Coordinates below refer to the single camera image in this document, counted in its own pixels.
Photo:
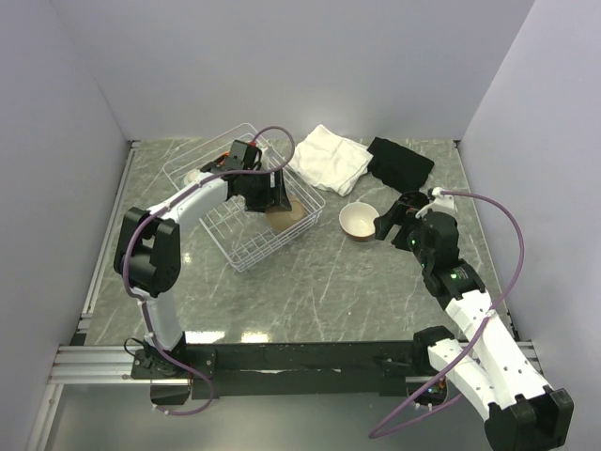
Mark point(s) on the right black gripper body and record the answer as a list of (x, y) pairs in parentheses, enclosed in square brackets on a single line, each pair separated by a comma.
[(408, 238)]

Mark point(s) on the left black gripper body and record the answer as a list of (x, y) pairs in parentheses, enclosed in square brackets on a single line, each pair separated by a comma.
[(258, 191)]

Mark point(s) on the tan floral bowl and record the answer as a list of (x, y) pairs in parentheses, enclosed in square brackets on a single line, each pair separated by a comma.
[(280, 220)]

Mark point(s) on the red ceramic bowl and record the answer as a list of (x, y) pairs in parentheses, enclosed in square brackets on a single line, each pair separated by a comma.
[(356, 219)]

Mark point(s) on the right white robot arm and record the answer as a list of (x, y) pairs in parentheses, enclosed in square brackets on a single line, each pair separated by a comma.
[(520, 409)]

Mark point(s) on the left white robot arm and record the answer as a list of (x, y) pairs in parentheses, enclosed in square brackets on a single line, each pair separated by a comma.
[(148, 255)]

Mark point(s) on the black folded cloth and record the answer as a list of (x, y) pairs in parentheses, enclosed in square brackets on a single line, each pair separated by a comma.
[(398, 167)]

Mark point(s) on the white folded cloth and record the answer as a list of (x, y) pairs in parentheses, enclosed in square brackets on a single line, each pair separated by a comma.
[(330, 162)]

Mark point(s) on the pale green ceramic bowl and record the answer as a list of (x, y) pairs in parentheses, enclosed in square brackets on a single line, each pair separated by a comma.
[(191, 176)]

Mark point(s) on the black base beam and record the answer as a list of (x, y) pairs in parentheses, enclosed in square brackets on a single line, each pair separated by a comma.
[(280, 369)]

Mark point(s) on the white wire dish rack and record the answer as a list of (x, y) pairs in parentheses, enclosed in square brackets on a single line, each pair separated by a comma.
[(243, 237)]

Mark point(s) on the aluminium frame rail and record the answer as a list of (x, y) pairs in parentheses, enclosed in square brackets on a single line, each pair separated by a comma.
[(79, 364)]

